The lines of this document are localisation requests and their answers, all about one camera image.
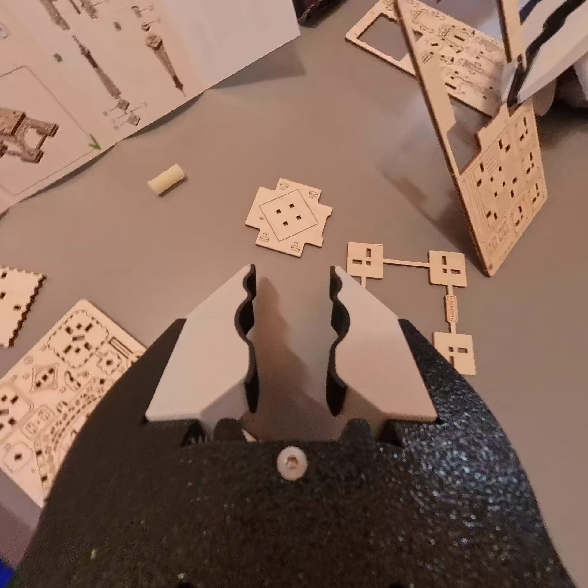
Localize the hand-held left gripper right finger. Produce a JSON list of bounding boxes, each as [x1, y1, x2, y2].
[[326, 265, 439, 436]]

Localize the white tower instruction sheet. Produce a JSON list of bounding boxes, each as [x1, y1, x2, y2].
[[0, 0, 301, 214]]

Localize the wooden four-square frame piece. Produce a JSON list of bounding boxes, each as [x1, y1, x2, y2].
[[346, 241, 477, 376]]

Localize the wooden puzzle sheet arch parts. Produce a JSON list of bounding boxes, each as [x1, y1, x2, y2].
[[0, 299, 148, 508]]

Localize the grey desk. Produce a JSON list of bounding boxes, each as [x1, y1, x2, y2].
[[0, 14, 588, 570]]

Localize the wooden puzzle sheet rectangular hole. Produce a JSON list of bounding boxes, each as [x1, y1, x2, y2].
[[345, 0, 506, 118]]

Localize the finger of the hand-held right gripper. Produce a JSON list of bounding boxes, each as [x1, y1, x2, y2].
[[501, 0, 575, 105], [514, 9, 588, 104]]

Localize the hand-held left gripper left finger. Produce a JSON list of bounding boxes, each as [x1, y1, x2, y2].
[[145, 263, 259, 435]]

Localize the wooden puzzle sheet square cutout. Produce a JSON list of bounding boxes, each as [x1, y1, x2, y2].
[[394, 0, 548, 277]]

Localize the cream wax stick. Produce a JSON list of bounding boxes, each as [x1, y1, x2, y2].
[[147, 163, 187, 197]]

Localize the small serrated square wooden piece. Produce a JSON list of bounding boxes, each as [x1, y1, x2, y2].
[[0, 266, 47, 348]]

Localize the cross-shaped wooden piece diamond print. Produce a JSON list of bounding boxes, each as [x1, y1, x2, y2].
[[244, 177, 334, 259]]

